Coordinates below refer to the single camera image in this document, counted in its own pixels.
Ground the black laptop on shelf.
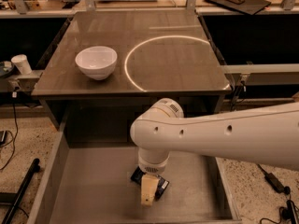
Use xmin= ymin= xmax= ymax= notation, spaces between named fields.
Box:
xmin=204 ymin=0 xmax=270 ymax=15

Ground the black pole on floor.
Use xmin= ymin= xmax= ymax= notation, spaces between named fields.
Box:
xmin=1 ymin=159 xmax=40 ymax=224

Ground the dark blue snack bar wrapper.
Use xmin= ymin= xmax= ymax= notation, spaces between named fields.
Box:
xmin=130 ymin=167 xmax=169 ymax=201

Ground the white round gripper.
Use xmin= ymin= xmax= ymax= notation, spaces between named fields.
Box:
xmin=138 ymin=156 xmax=168 ymax=206

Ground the black power adapter with cable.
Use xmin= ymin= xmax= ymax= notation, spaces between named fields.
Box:
xmin=258 ymin=164 xmax=291 ymax=195

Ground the white ceramic bowl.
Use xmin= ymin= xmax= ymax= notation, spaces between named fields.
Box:
xmin=75 ymin=46 xmax=118 ymax=80

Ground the open grey top drawer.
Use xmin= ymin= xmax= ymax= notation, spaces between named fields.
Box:
xmin=27 ymin=107 xmax=241 ymax=224

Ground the black plug bottom right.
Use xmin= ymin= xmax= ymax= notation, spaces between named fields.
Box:
xmin=260 ymin=199 xmax=299 ymax=224

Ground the black cable left floor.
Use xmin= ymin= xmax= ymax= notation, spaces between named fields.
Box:
xmin=0 ymin=91 xmax=20 ymax=172

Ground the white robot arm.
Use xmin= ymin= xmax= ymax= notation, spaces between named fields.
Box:
xmin=130 ymin=98 xmax=299 ymax=175

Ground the white paper cup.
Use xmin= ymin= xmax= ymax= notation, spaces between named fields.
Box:
xmin=11 ymin=54 xmax=32 ymax=75

